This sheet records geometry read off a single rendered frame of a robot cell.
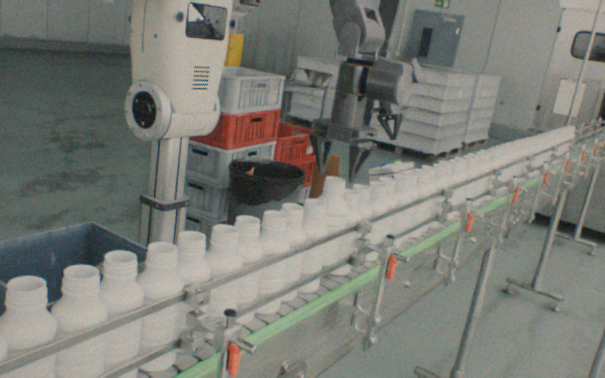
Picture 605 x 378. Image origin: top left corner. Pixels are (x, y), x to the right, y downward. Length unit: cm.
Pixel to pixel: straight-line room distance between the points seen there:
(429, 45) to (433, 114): 442
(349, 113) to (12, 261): 76
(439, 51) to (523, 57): 159
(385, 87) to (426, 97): 677
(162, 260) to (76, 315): 13
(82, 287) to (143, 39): 96
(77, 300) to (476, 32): 1130
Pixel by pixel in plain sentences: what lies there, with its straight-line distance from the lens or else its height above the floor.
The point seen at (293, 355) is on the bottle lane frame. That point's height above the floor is 91.
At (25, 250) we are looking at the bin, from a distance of 135.
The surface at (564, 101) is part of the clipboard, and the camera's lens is 572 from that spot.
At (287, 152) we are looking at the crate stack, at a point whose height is 54.
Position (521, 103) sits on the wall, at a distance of 1148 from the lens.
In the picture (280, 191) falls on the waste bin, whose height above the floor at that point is 57.
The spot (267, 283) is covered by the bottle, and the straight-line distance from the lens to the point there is 93.
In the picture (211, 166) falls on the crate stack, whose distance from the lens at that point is 362.
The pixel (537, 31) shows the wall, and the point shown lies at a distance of 1148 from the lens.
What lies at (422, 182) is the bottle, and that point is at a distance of 142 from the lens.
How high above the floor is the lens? 146
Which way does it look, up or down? 16 degrees down
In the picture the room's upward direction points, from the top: 9 degrees clockwise
